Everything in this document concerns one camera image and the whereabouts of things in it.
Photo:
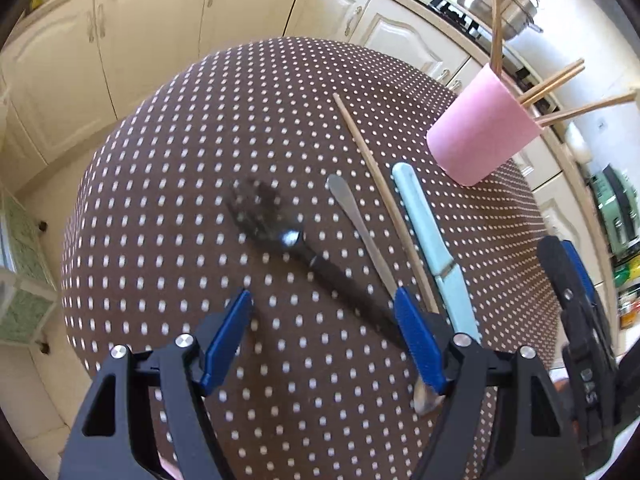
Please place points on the pink cup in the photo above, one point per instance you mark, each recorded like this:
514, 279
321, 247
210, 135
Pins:
475, 135

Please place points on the light blue sheathed knife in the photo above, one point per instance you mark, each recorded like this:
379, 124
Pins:
425, 225

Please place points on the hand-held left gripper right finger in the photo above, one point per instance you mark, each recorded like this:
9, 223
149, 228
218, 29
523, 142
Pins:
417, 345

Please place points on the metal spoon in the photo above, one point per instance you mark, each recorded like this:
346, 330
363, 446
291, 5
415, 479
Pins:
350, 205

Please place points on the black plastic spoon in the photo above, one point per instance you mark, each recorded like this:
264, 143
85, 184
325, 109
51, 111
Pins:
280, 230

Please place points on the brown polka dot tablecloth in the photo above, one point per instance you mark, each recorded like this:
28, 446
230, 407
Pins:
200, 135

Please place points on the white bowl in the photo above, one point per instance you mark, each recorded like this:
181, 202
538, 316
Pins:
577, 142

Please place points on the white storage rack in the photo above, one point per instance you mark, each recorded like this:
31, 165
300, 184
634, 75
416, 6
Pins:
25, 310

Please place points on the black gas stove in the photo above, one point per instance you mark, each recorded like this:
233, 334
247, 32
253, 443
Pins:
450, 10

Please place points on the green electric cooker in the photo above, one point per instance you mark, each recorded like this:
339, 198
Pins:
617, 210

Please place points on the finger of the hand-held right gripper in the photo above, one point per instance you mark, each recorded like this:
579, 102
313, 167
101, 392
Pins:
580, 272
562, 285

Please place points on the stainless steel steamer pot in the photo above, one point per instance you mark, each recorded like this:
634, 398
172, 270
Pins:
510, 5

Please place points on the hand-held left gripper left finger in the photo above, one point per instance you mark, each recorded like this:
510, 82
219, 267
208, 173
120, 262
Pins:
227, 340

